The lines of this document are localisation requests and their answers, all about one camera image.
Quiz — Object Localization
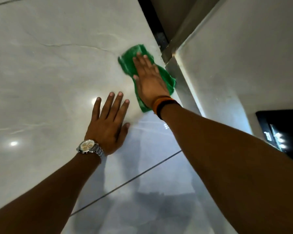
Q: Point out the silver wristwatch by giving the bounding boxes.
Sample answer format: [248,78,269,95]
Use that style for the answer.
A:
[76,139,105,158]

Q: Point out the person's left hand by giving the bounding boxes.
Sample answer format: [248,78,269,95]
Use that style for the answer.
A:
[84,91,130,156]

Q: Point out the person's right forearm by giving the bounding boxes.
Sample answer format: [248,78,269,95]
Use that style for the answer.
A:
[160,103,293,234]

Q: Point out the orange wristband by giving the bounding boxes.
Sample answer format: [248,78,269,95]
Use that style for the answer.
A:
[152,95,173,115]

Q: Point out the green cleaning cloth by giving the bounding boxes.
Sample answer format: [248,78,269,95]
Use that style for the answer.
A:
[118,44,176,113]

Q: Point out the black glossy panel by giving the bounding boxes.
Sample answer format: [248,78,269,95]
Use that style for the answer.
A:
[256,109,293,166]

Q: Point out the black wristband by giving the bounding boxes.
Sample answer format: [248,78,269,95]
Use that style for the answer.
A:
[156,99,181,120]

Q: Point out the person's right hand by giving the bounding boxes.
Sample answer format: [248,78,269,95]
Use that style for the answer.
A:
[133,53,171,107]

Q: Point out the person's left forearm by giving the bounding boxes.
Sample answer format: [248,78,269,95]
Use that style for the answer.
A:
[0,151,102,234]

